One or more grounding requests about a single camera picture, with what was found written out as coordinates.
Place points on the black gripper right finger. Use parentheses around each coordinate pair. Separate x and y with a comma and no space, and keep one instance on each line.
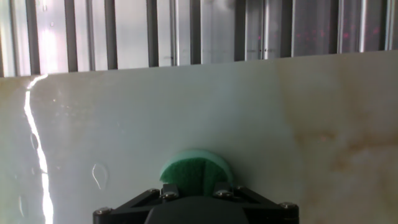
(270,214)

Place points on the green sponge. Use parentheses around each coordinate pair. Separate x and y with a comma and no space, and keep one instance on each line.
(189,177)

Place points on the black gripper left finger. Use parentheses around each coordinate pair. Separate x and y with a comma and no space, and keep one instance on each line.
(124,214)

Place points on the beige marble slab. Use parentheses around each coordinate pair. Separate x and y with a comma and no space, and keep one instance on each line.
(155,118)

